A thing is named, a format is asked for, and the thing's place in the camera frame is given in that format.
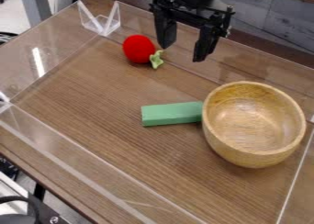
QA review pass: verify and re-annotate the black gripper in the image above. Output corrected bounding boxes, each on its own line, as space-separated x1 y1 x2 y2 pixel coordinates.
149 0 235 62

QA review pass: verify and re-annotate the red knitted strawberry fruit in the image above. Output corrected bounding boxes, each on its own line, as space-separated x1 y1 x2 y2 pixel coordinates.
123 35 164 69

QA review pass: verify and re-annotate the green rectangular block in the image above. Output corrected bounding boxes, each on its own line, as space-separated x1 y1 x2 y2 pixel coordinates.
141 101 202 127

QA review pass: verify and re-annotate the wooden bowl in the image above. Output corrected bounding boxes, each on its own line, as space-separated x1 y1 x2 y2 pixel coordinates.
202 81 306 168

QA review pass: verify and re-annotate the clear acrylic corner bracket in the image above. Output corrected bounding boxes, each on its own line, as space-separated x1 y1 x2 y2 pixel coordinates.
77 0 120 37

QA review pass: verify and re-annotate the grey metal post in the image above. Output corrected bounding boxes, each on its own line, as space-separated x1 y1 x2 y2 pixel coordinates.
22 0 52 27

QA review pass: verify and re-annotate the black table clamp mount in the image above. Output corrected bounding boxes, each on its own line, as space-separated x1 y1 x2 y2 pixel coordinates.
28 194 69 224

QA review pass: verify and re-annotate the black cable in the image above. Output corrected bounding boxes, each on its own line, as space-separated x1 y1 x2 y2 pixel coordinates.
0 196 41 224

